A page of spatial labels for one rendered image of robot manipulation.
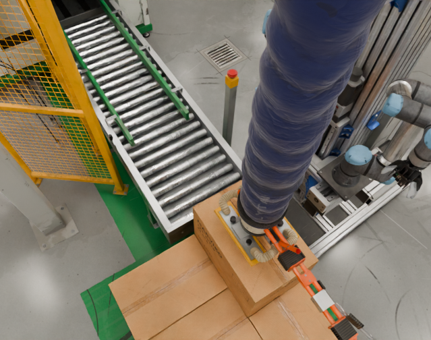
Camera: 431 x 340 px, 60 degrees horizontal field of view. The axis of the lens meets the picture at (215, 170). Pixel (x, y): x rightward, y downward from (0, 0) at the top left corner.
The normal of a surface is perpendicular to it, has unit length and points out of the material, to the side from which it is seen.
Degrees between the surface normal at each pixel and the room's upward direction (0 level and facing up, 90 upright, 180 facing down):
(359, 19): 89
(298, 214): 0
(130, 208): 0
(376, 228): 0
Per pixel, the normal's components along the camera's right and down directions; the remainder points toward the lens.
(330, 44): 0.10, 0.92
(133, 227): 0.02, -0.51
